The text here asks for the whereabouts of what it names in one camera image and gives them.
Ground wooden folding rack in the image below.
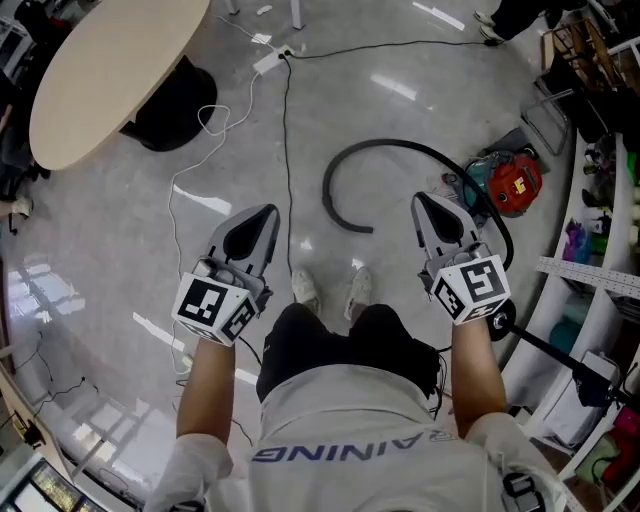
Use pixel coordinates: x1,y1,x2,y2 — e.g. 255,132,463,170
542,17,629,94

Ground white storage box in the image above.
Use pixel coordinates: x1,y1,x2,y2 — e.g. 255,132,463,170
544,349,621,446

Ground person's left forearm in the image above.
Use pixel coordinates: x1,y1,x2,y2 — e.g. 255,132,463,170
175,335,236,441

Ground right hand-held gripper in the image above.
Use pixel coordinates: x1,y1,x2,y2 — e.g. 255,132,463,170
410,192,511,327

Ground black vacuum hose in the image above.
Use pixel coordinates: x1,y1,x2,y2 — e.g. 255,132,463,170
322,138,515,271

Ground white curved shelving unit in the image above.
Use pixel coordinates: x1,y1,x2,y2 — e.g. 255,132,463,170
499,124,640,512

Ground teal roll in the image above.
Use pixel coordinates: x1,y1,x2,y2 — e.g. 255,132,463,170
549,319,584,354

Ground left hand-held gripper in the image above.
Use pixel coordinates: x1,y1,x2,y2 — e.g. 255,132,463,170
171,203,280,347

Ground round beige table black base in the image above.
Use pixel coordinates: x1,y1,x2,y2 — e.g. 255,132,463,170
28,0,219,171

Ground beige edged workbench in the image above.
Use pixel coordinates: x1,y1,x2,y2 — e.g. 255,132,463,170
0,359,76,484

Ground person's white shirt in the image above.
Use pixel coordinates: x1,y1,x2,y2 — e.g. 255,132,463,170
144,363,566,512

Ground grey harness strap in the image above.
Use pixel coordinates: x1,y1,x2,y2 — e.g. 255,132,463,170
501,472,547,512

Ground person's right white shoe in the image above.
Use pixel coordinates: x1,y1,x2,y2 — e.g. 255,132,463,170
343,266,374,321

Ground red and teal vacuum cleaner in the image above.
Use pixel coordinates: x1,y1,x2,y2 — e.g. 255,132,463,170
442,149,545,229

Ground computer monitor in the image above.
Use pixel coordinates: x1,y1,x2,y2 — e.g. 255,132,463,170
9,457,86,512

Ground person's right forearm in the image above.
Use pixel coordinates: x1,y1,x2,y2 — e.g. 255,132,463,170
451,317,507,439

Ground long white power strip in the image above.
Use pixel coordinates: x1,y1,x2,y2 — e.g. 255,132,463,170
252,44,296,75

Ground navy cap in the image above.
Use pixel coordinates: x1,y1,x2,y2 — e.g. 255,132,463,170
574,369,616,409

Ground person's black shorts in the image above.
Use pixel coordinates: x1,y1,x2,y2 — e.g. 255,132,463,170
255,302,444,409

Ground black power cable with adapter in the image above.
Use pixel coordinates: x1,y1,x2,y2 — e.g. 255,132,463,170
279,39,501,60

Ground black chair metal frame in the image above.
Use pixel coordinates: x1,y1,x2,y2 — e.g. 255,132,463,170
522,49,626,157

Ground white perforated metal strip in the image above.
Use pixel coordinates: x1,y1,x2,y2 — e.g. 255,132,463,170
537,255,640,296

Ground purple toy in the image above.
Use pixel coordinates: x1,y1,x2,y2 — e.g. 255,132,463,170
562,219,594,264

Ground black pole stand round base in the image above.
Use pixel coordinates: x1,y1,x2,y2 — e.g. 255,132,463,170
487,297,640,416

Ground person's left white shoe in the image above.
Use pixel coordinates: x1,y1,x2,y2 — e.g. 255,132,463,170
291,268,321,314

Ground white power cable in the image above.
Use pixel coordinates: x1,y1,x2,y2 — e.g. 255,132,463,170
167,14,264,374

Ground white rectangular desk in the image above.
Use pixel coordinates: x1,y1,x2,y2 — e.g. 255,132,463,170
224,0,306,30

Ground person's white shoe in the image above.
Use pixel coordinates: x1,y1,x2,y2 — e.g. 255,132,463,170
291,268,321,314
343,266,374,321

